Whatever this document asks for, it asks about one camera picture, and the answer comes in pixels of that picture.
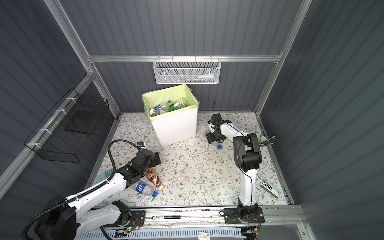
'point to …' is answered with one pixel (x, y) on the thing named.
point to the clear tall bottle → (181, 103)
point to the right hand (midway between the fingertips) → (215, 139)
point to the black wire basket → (67, 132)
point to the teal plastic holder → (103, 176)
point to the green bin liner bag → (150, 99)
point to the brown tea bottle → (152, 177)
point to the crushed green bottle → (172, 107)
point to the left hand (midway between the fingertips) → (152, 155)
